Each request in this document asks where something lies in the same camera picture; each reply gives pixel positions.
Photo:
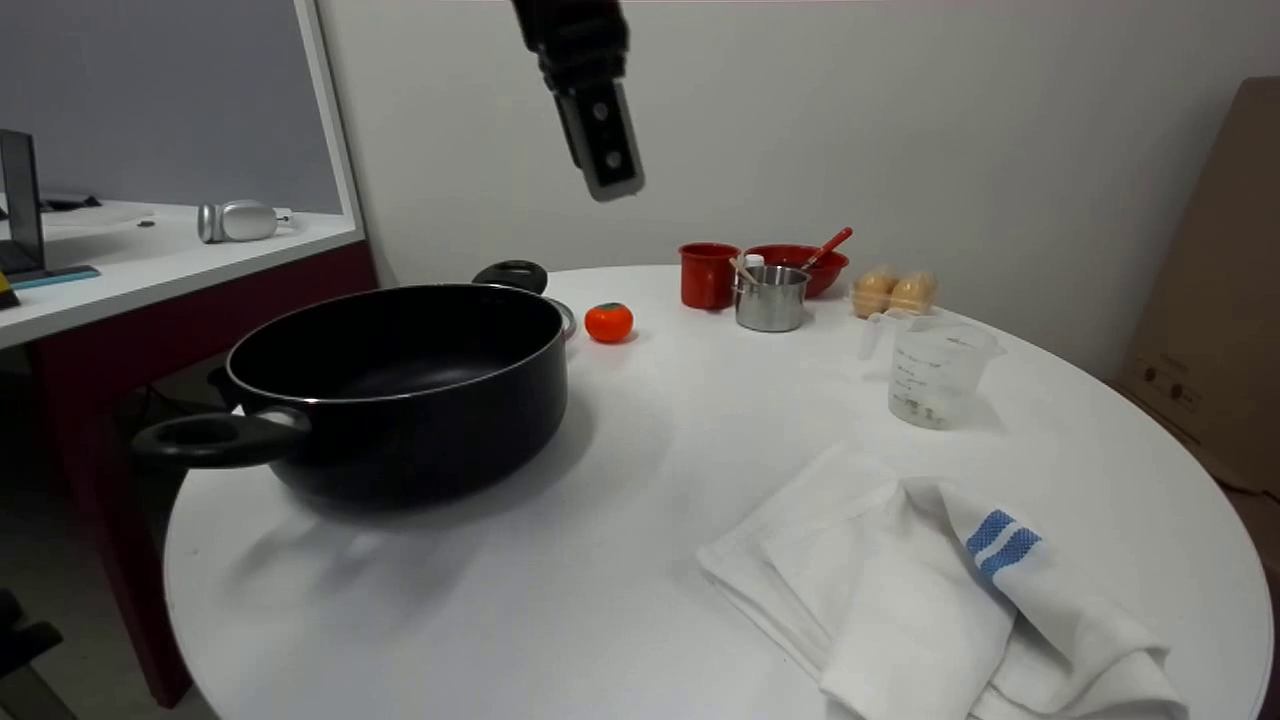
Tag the white towel blue stripes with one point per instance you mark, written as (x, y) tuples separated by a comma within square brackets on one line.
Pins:
[(917, 601)]

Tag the clear measuring cup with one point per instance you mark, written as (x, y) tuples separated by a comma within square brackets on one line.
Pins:
[(936, 369)]

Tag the cardboard box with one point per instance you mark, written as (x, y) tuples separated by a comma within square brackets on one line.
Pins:
[(1207, 359)]

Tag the beige toy eggs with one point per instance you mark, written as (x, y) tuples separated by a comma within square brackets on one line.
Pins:
[(892, 295)]

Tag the red toy tomato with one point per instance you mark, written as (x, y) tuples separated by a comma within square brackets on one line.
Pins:
[(611, 322)]

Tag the red mug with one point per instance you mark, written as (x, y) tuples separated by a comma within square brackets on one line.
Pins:
[(707, 279)]

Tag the grey stand on desk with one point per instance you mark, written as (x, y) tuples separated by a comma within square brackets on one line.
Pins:
[(22, 246)]

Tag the small steel cup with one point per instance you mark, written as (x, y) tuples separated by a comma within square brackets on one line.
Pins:
[(771, 298)]

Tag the silver can on desk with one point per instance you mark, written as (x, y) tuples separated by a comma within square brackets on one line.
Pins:
[(236, 222)]

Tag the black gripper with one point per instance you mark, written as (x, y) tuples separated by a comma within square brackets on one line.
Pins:
[(581, 48)]

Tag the white side desk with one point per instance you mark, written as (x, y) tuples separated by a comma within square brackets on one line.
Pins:
[(159, 302)]

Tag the black cooking pot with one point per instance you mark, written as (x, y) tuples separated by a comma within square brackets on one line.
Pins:
[(389, 398)]

